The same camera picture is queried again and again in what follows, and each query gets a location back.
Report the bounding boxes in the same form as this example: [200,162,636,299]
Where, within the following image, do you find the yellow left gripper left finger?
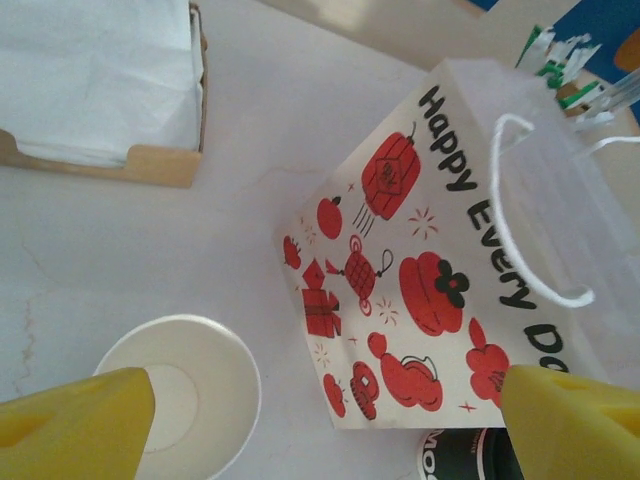
[0,366,156,480]

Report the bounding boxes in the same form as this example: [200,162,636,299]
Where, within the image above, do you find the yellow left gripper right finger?
[498,363,640,480]

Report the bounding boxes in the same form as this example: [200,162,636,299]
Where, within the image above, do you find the white and black paper cup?
[414,427,511,480]
[92,313,264,480]

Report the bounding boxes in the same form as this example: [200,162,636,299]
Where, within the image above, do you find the red and white paper bag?
[277,57,640,431]

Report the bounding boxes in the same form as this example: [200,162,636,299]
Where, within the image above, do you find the white napkins on brown tray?
[0,2,209,190]

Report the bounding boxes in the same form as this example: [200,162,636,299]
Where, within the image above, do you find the white napkin stack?
[0,0,205,169]

